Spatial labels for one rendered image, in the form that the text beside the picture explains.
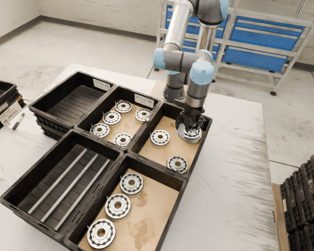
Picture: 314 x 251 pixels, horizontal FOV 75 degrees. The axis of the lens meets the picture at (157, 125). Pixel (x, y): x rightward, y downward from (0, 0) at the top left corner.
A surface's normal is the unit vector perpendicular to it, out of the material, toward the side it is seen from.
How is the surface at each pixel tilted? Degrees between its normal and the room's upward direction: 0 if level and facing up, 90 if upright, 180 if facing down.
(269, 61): 90
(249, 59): 90
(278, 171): 0
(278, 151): 0
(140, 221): 0
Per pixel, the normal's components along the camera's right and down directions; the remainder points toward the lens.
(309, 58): -0.26, 0.71
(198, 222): 0.06, -0.67
